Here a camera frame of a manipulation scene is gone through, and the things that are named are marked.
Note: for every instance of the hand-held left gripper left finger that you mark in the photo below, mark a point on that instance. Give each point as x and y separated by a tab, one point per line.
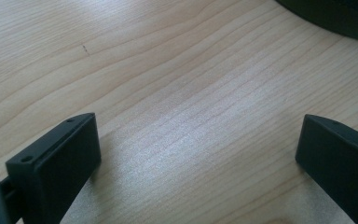
59	161

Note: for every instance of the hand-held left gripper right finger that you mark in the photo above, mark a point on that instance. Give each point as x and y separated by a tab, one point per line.
338	161

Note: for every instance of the black trash bin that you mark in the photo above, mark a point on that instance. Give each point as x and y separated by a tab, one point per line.
348	18

